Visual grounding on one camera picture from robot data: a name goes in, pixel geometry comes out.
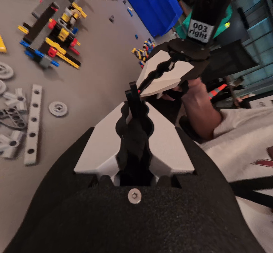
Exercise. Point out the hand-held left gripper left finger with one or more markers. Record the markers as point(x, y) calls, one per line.
point(100, 148)

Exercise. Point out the person's right hand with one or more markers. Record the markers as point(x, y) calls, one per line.
point(196, 93)

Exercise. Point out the grey lego pulley wheel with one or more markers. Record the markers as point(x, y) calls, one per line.
point(53, 110)
point(2, 87)
point(4, 69)

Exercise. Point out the dark grey lego liftarm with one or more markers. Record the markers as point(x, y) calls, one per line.
point(21, 125)

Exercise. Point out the person's white shirt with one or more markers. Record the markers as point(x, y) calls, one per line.
point(245, 133)

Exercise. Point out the orange traffic cone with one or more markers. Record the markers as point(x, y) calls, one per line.
point(217, 91)

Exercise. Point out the long light grey lego beam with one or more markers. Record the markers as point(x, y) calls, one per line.
point(29, 127)

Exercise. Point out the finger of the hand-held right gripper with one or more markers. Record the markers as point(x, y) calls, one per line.
point(170, 78)
point(155, 61)

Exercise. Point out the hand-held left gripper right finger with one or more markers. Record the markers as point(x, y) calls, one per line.
point(168, 150)

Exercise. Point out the light grey lego connector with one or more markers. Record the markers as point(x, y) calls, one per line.
point(11, 99)
point(6, 150)

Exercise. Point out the pile of small lego pieces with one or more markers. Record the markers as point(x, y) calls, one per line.
point(145, 50)

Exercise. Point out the blue plastic bin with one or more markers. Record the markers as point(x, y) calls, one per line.
point(149, 5)

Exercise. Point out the yellow lego panel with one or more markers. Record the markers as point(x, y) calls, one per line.
point(2, 46)

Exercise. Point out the partly built lego assembly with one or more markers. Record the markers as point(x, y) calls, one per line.
point(40, 33)

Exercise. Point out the black lego beam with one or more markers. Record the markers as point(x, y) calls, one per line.
point(133, 99)

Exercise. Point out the person's right forearm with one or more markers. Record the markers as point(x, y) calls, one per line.
point(202, 120)

